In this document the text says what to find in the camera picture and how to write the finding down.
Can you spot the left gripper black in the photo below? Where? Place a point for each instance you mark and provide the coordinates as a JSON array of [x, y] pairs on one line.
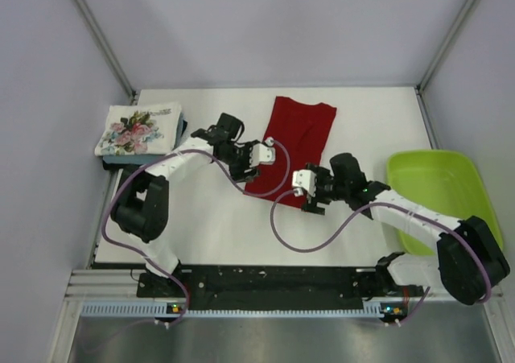
[[238, 174]]

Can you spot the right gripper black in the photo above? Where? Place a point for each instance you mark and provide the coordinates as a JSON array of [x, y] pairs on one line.
[[311, 204]]

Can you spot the red t shirt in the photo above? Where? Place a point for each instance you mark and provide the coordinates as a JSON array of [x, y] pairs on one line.
[[303, 130]]

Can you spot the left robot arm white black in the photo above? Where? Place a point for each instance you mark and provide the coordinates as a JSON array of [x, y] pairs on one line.
[[140, 206]]

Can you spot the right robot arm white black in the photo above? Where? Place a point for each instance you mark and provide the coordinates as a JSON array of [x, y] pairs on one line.
[[466, 260]]

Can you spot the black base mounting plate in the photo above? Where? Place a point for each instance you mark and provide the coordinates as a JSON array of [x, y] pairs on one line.
[[292, 301]]

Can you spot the white floral folded t shirt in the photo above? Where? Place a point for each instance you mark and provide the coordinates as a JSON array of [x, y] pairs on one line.
[[126, 111]]

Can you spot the green plastic bin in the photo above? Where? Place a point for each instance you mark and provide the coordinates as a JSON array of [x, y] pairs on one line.
[[447, 182]]

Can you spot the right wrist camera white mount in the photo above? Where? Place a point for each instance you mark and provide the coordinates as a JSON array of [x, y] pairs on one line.
[[303, 183]]

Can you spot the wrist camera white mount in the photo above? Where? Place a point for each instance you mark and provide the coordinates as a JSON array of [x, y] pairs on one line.
[[263, 153], [303, 183]]

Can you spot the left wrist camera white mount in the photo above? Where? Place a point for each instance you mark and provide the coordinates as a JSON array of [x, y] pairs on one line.
[[263, 153]]

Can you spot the white slotted cable duct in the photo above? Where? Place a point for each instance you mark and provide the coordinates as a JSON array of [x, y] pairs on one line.
[[169, 310]]

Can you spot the left corner aluminium post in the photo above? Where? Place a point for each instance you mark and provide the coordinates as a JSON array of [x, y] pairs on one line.
[[104, 47]]

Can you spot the corner aluminium post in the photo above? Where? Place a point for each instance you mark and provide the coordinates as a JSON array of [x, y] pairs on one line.
[[464, 14], [104, 47]]

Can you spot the right corner aluminium post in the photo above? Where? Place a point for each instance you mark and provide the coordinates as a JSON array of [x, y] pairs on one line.
[[464, 14]]

